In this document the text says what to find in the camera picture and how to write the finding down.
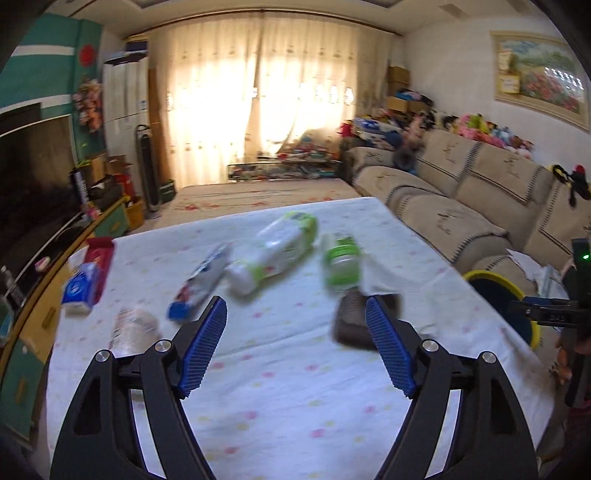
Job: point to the large curved television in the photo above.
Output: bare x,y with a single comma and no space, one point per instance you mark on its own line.
32,194

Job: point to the small pink object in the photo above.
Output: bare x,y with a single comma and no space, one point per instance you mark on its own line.
43,263

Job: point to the hanging flower decoration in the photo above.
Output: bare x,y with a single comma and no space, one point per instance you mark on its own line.
87,104

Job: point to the grey plush toy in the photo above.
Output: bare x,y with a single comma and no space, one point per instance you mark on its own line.
405,159

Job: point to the person's right hand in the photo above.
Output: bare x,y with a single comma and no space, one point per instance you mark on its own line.
564,360

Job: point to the cream embroidered curtain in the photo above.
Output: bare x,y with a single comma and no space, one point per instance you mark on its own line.
258,92

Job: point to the blue red tube packet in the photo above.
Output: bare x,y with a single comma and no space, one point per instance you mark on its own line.
201,281

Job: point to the green yellow television cabinet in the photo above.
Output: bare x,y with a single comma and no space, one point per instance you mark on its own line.
27,360

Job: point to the small black television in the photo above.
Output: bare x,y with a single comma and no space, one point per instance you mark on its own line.
21,115

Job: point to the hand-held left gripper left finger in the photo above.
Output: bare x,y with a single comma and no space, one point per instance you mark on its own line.
203,341

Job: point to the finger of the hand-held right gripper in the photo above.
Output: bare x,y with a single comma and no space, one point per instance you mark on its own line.
542,311

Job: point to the blue tissue pack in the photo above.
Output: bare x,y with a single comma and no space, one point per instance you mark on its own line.
83,288

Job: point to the black bin yellow rim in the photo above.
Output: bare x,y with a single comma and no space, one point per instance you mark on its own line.
496,295

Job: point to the beige sofa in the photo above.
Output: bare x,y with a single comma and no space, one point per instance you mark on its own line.
461,198

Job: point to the white pill bottle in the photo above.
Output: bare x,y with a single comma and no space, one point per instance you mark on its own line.
134,330

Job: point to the dark brown snack wrapper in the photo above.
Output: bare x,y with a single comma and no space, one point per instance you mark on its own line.
353,323

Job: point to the stacked cardboard boxes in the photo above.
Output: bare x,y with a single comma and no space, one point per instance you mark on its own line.
398,87

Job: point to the black yellow plush toy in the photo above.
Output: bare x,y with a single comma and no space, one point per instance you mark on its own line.
577,182

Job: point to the clear plastic bag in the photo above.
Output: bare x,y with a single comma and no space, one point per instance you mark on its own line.
4,323

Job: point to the brown cardboard boxes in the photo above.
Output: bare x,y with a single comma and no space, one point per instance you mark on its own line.
108,166

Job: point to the white bottle green end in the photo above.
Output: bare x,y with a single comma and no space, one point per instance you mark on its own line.
272,254

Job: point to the dark green box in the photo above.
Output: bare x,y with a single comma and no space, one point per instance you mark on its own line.
167,191

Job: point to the floral blanket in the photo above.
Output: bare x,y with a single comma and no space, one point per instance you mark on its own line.
240,198

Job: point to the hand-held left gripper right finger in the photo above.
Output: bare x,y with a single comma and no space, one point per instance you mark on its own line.
388,344

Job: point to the white paper sheets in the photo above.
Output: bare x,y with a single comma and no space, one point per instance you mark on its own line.
521,261

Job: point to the black tower fan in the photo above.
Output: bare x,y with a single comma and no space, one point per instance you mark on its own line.
148,170

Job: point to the framed flower painting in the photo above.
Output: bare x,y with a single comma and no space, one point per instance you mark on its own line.
540,74

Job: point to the clear plastic bottle green label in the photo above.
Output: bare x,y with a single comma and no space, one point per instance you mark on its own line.
342,261

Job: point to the red flat box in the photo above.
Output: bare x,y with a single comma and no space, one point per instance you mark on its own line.
100,251

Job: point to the row of plush toys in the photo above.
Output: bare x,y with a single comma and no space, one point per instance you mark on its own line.
485,129

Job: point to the white dotted tablecloth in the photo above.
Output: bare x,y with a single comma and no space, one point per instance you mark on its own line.
286,387

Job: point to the white standing air conditioner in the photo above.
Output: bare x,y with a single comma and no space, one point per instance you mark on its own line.
124,101

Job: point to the tall black box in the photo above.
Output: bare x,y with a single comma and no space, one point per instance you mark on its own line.
79,187

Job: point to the red round wall ornament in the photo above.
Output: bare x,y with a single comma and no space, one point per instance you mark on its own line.
87,55

